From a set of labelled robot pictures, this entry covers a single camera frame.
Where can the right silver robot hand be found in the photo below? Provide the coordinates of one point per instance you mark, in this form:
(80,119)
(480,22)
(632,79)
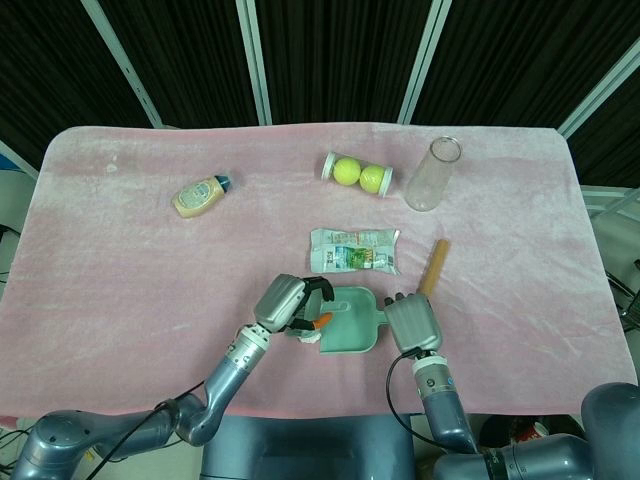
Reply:
(415,325)

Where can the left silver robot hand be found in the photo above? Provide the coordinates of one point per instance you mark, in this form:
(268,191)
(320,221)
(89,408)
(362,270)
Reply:
(280,305)

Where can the green plastic dustpan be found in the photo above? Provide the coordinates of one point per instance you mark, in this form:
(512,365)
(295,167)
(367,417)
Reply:
(355,330)

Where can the small green hand broom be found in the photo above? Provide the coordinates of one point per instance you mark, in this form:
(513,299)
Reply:
(341,305)

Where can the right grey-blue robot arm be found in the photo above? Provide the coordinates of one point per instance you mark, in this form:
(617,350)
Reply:
(445,407)

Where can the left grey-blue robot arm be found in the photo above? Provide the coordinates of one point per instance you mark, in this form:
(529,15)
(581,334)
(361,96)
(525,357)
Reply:
(220,390)

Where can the green white snack packet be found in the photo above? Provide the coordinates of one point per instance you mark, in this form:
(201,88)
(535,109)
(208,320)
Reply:
(352,252)

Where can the wooden stick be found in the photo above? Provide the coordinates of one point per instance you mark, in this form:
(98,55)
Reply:
(435,262)

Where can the beige sauce squeeze bottle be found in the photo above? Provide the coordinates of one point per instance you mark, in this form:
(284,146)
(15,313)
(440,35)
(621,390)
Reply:
(197,196)

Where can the grey-blue robot torso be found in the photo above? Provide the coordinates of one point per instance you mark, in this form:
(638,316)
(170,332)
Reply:
(305,447)

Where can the clear textured glass vase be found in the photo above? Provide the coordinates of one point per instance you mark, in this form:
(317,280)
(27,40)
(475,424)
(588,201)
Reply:
(430,180)

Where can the clear plastic ball tube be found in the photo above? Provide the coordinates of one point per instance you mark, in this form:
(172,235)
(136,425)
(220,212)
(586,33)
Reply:
(327,166)

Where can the yellow ball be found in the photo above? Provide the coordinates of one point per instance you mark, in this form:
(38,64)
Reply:
(347,170)
(373,179)

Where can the red white cup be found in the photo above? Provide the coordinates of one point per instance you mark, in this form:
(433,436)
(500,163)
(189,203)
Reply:
(530,430)

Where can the pink velvet tablecloth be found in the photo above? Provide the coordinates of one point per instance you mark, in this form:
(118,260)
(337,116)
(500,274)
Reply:
(125,270)

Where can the grey equipment stand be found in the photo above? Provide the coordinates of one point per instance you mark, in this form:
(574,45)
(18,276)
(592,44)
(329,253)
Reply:
(612,220)

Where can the white equipment housing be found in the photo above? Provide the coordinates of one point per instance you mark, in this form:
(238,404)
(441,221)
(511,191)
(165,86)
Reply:
(12,200)

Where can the white partition post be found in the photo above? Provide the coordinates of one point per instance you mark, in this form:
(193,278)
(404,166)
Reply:
(125,65)
(255,60)
(600,85)
(425,60)

